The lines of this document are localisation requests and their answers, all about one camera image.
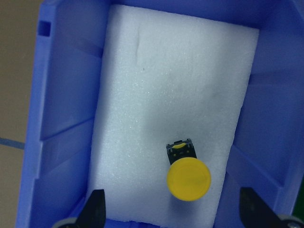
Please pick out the yellow push button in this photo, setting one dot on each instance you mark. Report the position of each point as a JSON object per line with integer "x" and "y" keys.
{"x": 188, "y": 178}

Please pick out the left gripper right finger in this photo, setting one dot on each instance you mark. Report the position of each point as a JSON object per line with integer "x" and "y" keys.
{"x": 254, "y": 212}

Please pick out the blue bin left side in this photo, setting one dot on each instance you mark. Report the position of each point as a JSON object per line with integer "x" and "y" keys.
{"x": 268, "y": 150}

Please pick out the white foam pad left bin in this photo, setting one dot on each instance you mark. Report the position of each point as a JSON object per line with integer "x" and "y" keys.
{"x": 166, "y": 77}

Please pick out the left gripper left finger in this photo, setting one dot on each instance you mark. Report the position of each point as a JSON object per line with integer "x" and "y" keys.
{"x": 93, "y": 213}

